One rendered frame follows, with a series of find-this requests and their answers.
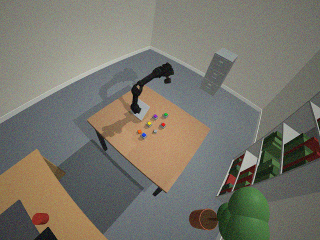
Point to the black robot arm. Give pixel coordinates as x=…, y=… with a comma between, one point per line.
x=156, y=73

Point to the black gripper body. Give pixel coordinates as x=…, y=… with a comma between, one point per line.
x=167, y=80

